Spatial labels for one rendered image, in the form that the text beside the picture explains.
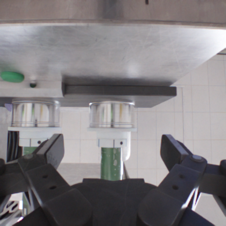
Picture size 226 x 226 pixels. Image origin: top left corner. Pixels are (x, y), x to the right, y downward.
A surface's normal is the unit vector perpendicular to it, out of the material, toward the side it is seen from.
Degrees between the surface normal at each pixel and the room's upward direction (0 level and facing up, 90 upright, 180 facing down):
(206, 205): 90
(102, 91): 90
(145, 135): 90
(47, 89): 45
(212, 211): 90
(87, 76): 0
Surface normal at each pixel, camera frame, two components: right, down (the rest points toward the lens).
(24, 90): 0.00, 0.65
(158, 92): 0.01, -0.08
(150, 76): 0.00, 1.00
